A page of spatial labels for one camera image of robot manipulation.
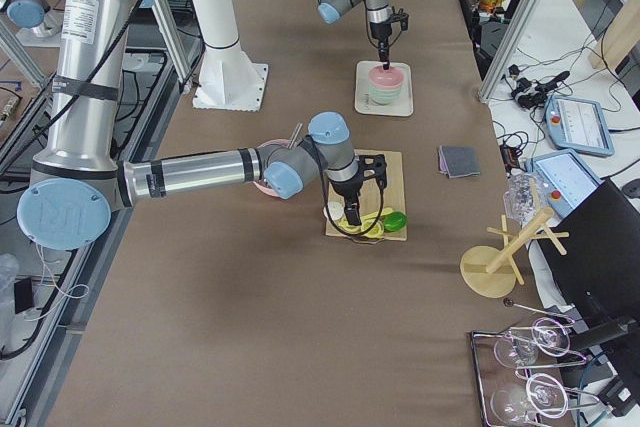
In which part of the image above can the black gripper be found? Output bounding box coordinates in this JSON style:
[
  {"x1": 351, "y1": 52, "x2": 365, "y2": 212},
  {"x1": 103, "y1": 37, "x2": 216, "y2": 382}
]
[
  {"x1": 330, "y1": 168, "x2": 364, "y2": 226},
  {"x1": 368, "y1": 20, "x2": 392, "y2": 70}
]

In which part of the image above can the small pink bowl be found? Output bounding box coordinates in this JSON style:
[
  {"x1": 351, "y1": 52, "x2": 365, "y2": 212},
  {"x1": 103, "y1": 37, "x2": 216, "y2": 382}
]
[{"x1": 368, "y1": 65, "x2": 404, "y2": 90}]

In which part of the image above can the top green bowl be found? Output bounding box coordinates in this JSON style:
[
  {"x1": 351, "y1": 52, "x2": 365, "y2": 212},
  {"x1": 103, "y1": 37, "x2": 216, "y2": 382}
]
[{"x1": 369, "y1": 85, "x2": 402, "y2": 105}]

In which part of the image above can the large pink ice bowl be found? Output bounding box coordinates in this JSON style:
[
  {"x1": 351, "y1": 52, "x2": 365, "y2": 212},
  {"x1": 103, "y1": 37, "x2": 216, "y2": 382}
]
[{"x1": 253, "y1": 139, "x2": 289, "y2": 198}]

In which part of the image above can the yellow plastic knife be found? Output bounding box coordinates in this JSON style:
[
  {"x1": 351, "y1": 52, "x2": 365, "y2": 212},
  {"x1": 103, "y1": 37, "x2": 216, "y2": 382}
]
[{"x1": 360, "y1": 209, "x2": 392, "y2": 227}]

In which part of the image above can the lower lemon slice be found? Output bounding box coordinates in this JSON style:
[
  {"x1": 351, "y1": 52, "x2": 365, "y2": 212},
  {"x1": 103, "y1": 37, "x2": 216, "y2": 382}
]
[{"x1": 338, "y1": 221, "x2": 361, "y2": 235}]

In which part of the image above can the lemon slice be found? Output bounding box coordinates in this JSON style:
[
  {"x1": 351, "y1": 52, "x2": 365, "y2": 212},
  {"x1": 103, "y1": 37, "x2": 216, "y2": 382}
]
[
  {"x1": 361, "y1": 219, "x2": 385, "y2": 239},
  {"x1": 338, "y1": 221, "x2": 361, "y2": 235}
]

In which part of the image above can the white steamed bun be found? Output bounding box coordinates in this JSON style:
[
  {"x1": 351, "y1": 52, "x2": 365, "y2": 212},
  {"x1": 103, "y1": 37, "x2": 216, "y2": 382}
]
[{"x1": 327, "y1": 201, "x2": 344, "y2": 222}]

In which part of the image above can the wooden cutting board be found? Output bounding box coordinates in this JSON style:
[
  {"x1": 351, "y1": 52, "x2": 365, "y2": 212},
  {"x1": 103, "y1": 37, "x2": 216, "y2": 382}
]
[{"x1": 325, "y1": 149, "x2": 408, "y2": 241}]

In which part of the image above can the upper lemon slice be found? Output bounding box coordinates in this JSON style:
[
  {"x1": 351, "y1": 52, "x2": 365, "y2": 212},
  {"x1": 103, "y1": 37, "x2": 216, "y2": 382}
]
[{"x1": 361, "y1": 219, "x2": 385, "y2": 239}]

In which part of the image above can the green lime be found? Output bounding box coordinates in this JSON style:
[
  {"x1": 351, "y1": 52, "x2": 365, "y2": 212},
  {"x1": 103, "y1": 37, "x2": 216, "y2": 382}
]
[{"x1": 383, "y1": 211, "x2": 407, "y2": 232}]

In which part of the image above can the cream rabbit tray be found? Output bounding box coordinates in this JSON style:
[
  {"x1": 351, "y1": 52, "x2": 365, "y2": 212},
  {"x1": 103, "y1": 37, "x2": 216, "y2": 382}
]
[{"x1": 354, "y1": 60, "x2": 413, "y2": 117}]

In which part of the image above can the metal ice scoop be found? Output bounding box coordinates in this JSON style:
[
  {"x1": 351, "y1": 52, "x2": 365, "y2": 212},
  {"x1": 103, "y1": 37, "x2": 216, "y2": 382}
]
[{"x1": 287, "y1": 123, "x2": 303, "y2": 149}]

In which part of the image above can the grey folded cloth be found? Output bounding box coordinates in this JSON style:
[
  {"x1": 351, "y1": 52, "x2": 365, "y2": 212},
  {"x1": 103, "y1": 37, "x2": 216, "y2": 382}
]
[{"x1": 438, "y1": 146, "x2": 481, "y2": 178}]

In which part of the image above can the wooden mug tree stand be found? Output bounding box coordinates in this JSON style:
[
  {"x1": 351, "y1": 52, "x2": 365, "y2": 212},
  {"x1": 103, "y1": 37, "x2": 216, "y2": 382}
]
[{"x1": 460, "y1": 181, "x2": 570, "y2": 300}]

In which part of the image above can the blue teach pendant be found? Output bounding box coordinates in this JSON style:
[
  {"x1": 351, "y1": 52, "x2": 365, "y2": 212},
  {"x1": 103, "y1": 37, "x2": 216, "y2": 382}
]
[{"x1": 545, "y1": 95, "x2": 615, "y2": 157}]

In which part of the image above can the wine glass rack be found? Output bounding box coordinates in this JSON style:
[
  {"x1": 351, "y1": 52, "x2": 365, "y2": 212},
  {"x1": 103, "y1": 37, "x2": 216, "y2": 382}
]
[{"x1": 469, "y1": 307, "x2": 599, "y2": 426}]

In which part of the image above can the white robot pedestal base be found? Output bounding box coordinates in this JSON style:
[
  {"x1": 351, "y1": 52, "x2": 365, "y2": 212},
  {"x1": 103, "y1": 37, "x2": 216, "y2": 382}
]
[{"x1": 193, "y1": 0, "x2": 269, "y2": 112}]

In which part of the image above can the aluminium frame post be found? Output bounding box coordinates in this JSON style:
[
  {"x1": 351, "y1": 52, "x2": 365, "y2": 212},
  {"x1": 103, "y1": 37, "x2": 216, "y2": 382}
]
[{"x1": 478, "y1": 0, "x2": 541, "y2": 104}]

